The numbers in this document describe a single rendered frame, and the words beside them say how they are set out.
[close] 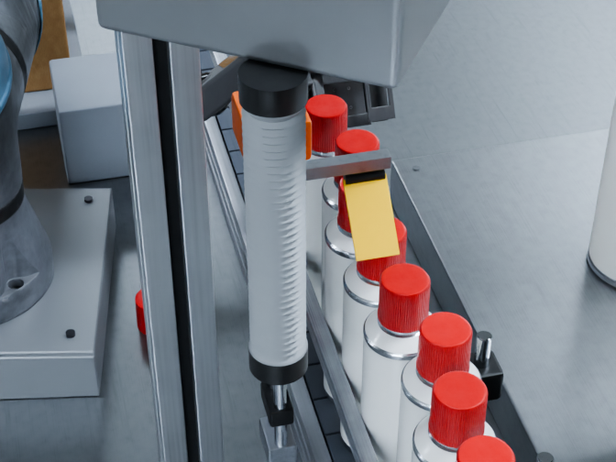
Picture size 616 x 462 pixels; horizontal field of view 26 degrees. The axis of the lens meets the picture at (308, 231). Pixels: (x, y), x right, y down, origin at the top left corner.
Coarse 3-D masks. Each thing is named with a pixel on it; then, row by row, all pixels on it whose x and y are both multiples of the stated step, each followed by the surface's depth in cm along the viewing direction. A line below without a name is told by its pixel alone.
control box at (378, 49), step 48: (96, 0) 70; (144, 0) 69; (192, 0) 68; (240, 0) 67; (288, 0) 66; (336, 0) 65; (384, 0) 64; (432, 0) 69; (240, 48) 68; (288, 48) 67; (336, 48) 66; (384, 48) 65
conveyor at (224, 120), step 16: (208, 64) 144; (224, 112) 137; (224, 128) 135; (240, 160) 131; (240, 176) 129; (320, 368) 109; (320, 384) 107; (320, 400) 106; (320, 416) 104; (336, 416) 104; (336, 432) 103; (336, 448) 102
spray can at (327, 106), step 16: (320, 96) 102; (336, 96) 102; (320, 112) 101; (336, 112) 101; (320, 128) 101; (336, 128) 101; (320, 144) 102; (320, 192) 104; (320, 208) 105; (320, 224) 106; (320, 240) 107; (320, 256) 108; (320, 272) 109; (320, 288) 110; (320, 304) 111
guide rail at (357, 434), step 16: (320, 320) 101; (320, 336) 100; (320, 352) 99; (336, 352) 98; (336, 368) 97; (336, 384) 96; (336, 400) 95; (352, 400) 95; (352, 416) 93; (352, 432) 92; (352, 448) 92; (368, 448) 91
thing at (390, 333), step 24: (408, 264) 87; (384, 288) 86; (408, 288) 85; (384, 312) 87; (408, 312) 86; (384, 336) 87; (408, 336) 87; (384, 360) 88; (408, 360) 87; (384, 384) 89; (384, 408) 90; (384, 432) 92; (384, 456) 94
